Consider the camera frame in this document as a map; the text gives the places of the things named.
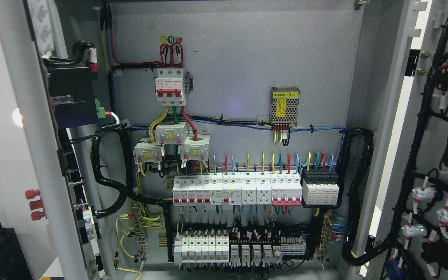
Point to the grey cabinet door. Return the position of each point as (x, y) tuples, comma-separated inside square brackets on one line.
[(414, 216), (27, 76)]

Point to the white current transformers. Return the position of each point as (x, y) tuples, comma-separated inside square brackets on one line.
[(179, 135)]

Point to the metal mesh power supply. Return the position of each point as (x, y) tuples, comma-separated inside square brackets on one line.
[(284, 105)]

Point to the white socket and breaker row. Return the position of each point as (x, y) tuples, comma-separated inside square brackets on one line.
[(239, 188)]

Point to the red three-pole main breaker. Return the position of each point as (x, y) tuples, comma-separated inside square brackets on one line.
[(172, 86)]

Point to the black surge protector module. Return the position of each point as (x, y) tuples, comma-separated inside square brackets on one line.
[(320, 189)]

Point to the lower relay terminal row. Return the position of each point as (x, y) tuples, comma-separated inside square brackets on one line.
[(262, 248)]

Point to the white lower breaker row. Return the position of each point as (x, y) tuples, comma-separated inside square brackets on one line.
[(201, 247)]

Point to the brass ground terminal bar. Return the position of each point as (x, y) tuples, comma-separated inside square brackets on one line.
[(325, 238)]

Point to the black digital power meter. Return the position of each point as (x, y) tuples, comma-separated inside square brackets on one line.
[(72, 96)]

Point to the red terminal connector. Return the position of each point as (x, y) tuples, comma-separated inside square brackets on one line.
[(36, 205)]

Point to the black box at left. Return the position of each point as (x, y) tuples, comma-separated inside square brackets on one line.
[(13, 265)]

